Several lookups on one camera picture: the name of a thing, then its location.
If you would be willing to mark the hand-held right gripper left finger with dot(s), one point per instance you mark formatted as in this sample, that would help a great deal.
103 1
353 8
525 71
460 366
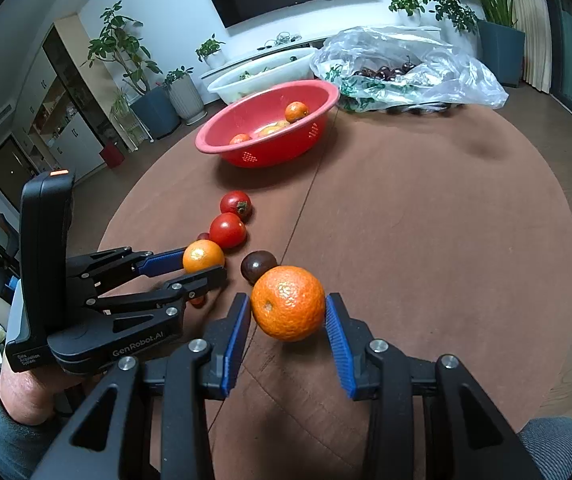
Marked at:
231 350

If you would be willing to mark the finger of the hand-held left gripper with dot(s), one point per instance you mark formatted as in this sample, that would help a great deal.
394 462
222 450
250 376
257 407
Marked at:
161 263
201 282

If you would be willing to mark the pile of dark cherries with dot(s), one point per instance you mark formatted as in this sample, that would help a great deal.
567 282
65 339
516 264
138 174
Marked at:
380 74

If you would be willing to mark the white plastic basin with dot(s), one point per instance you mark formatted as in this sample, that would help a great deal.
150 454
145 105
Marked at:
226 91

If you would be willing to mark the clear plastic bag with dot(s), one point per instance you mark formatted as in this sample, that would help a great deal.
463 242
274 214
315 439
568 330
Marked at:
445 75

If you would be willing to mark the red waste bin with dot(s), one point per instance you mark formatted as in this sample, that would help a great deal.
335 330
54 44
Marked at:
112 156

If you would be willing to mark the bushy plant tall white pot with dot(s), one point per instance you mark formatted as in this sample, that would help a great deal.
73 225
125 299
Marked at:
450 7

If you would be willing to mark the small plant ribbed grey pot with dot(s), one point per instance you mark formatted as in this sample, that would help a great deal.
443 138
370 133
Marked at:
186 97

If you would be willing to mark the tall leafy tree blue pot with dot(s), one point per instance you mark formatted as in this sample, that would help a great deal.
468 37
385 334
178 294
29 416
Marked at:
156 112

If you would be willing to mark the broad-leaf plant blue pot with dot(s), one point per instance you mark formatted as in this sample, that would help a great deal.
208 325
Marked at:
500 55

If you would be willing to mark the white television cabinet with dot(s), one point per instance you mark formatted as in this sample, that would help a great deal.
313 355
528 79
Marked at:
266 52

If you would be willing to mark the person's left hand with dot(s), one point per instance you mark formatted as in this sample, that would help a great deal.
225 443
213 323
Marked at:
26 390

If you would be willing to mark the small plant white pot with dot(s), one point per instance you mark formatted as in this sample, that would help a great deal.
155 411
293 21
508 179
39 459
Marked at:
410 16
214 60

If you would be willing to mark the person's grey trousers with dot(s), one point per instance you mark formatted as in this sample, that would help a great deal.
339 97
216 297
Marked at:
550 450

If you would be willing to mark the red plastic basin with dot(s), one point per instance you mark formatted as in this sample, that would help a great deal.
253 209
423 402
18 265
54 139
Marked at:
276 152

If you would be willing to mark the green leafy vegetables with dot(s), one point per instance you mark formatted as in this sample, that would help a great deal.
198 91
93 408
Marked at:
248 75

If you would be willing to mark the beige curtain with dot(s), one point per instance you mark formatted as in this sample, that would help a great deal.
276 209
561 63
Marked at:
533 35

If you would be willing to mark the dark purple passion fruit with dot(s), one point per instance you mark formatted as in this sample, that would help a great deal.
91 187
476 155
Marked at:
256 265

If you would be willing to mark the white wall cabinets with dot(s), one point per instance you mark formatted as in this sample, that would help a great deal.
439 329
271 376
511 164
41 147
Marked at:
66 125

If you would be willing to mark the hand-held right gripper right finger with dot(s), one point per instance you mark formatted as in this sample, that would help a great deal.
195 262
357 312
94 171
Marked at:
338 340

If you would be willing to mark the red tomato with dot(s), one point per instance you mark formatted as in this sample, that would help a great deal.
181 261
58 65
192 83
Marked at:
235 203
227 230

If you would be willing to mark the small single dark cherry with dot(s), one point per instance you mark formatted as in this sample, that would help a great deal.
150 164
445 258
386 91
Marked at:
203 236

